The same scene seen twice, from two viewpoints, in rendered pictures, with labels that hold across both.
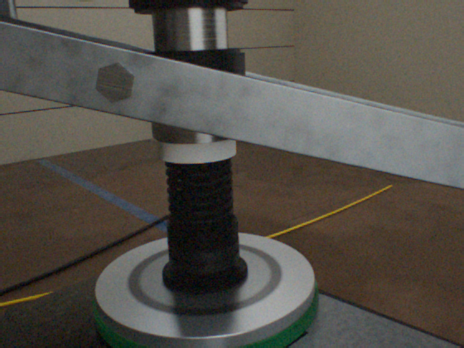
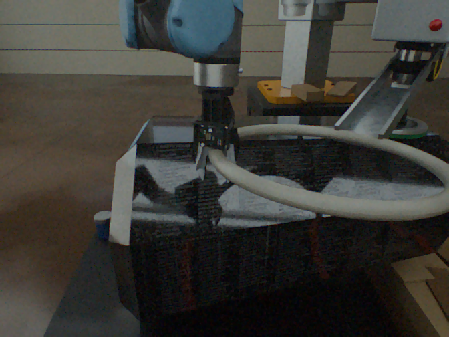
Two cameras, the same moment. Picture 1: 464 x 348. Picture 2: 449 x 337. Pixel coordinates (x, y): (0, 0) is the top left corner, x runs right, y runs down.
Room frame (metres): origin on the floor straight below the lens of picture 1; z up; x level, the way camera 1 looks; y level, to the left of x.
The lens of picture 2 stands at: (0.68, -1.23, 1.18)
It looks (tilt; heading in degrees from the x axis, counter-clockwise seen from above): 26 degrees down; 131
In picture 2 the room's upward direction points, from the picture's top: straight up
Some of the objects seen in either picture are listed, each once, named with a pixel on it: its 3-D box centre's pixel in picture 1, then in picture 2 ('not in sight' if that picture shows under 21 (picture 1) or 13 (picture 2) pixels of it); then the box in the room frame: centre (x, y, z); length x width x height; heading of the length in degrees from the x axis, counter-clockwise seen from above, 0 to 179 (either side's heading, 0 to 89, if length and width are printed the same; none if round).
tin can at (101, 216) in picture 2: not in sight; (104, 224); (-0.84, -0.52, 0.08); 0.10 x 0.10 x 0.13
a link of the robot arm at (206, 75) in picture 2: not in sight; (218, 75); (0.25, -0.75, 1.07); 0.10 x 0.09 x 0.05; 31
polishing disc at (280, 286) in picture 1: (205, 278); (393, 123); (0.42, 0.03, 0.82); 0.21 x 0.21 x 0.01
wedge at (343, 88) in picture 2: not in sight; (341, 88); (0.00, 0.60, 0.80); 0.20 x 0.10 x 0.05; 92
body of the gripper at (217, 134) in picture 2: not in sight; (214, 118); (0.25, -0.76, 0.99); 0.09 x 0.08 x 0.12; 121
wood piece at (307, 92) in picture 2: not in sight; (307, 91); (-0.11, 0.39, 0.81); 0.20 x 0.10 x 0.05; 142
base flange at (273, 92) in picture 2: not in sight; (302, 89); (-0.25, 0.60, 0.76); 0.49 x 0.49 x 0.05; 44
